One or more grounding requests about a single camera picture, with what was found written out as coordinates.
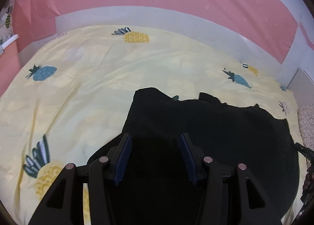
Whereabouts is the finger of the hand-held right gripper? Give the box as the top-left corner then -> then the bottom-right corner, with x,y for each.
293,142 -> 307,155

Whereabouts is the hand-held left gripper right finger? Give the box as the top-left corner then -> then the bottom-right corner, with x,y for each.
179,133 -> 282,225

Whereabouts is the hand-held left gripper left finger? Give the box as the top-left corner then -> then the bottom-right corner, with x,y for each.
28,133 -> 133,225

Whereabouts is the black jacket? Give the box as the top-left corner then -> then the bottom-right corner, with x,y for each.
87,87 -> 301,225

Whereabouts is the person's right hand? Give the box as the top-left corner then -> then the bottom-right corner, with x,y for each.
303,167 -> 314,193

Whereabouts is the floral pillow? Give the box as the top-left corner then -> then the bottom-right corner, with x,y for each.
297,106 -> 314,150

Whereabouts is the white headboard panel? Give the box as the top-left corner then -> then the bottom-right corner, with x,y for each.
289,68 -> 314,107

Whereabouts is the yellow pineapple print bedsheet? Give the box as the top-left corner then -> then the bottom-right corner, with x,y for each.
0,25 -> 309,225

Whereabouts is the white windowsill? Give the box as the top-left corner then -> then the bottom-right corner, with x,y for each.
0,34 -> 19,53

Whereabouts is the pineapple print curtain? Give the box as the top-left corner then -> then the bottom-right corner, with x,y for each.
0,0 -> 16,44

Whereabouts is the white bed frame rail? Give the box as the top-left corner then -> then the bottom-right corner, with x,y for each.
55,6 -> 282,73

